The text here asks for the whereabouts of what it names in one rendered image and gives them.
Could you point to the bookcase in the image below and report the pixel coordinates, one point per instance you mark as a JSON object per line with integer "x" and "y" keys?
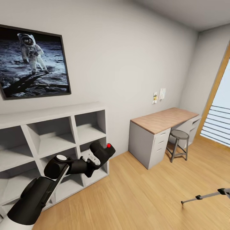
{"x": 11, "y": 188}

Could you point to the taboret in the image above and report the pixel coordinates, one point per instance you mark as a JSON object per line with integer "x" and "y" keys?
{"x": 178, "y": 134}

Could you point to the painting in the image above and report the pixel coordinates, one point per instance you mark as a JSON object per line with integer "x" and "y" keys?
{"x": 32, "y": 64}

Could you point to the digital camera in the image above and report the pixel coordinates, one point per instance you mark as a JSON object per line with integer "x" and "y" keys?
{"x": 103, "y": 154}

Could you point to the camera tripod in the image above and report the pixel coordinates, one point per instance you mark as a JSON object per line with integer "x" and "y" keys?
{"x": 221, "y": 191}

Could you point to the desk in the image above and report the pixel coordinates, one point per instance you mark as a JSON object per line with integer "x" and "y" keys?
{"x": 149, "y": 134}

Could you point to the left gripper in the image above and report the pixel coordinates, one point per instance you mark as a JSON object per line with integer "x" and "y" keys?
{"x": 86, "y": 168}

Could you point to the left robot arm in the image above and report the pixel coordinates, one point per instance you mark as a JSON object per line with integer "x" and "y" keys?
{"x": 24, "y": 214}

